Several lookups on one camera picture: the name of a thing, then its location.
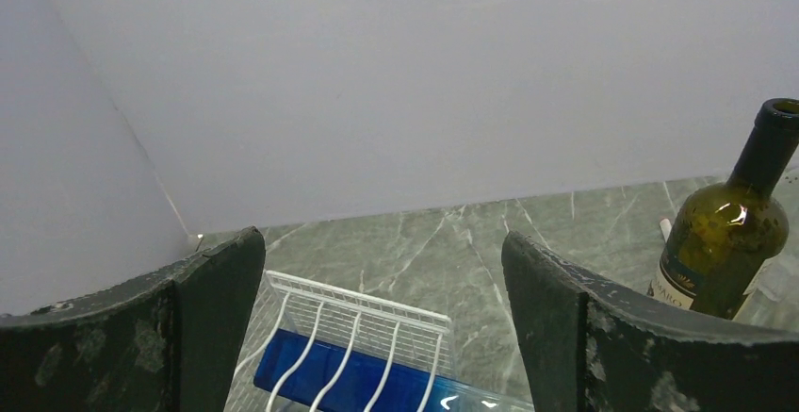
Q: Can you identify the dark green wine bottle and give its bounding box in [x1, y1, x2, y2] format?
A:
[646, 98, 798, 320]

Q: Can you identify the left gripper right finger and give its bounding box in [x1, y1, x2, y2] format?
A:
[501, 231, 798, 411]

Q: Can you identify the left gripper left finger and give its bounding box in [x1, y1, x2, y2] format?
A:
[1, 227, 266, 411]

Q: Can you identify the blue clear bottle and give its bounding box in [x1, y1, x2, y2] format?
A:
[253, 329, 534, 411]

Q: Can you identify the white wire wine rack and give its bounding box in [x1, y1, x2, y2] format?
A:
[224, 271, 455, 411]

